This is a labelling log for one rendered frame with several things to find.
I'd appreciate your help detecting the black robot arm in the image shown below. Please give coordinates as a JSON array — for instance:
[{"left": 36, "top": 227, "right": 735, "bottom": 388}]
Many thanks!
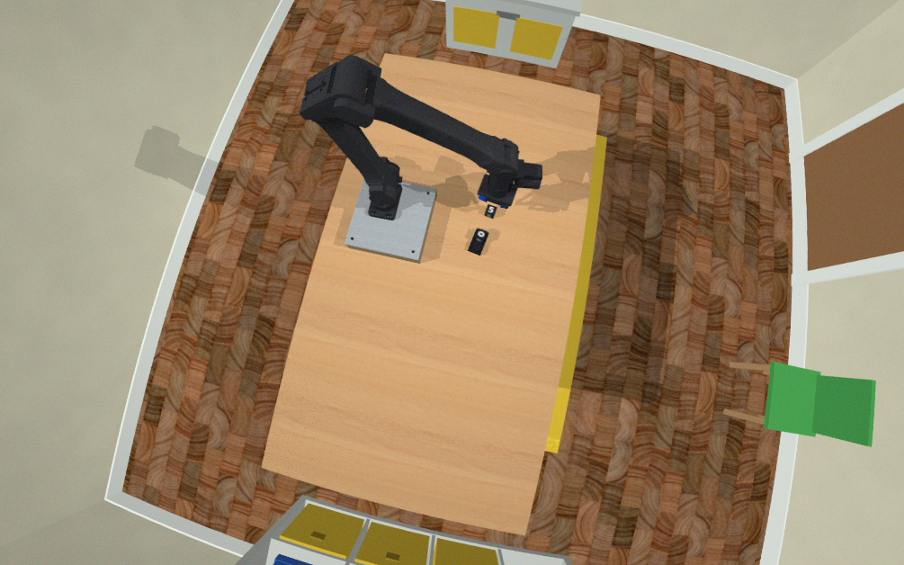
[{"left": 300, "top": 55, "right": 542, "bottom": 220}]

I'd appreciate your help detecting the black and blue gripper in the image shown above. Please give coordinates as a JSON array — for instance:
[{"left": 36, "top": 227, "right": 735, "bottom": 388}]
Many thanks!
[{"left": 478, "top": 174, "right": 518, "bottom": 209}]

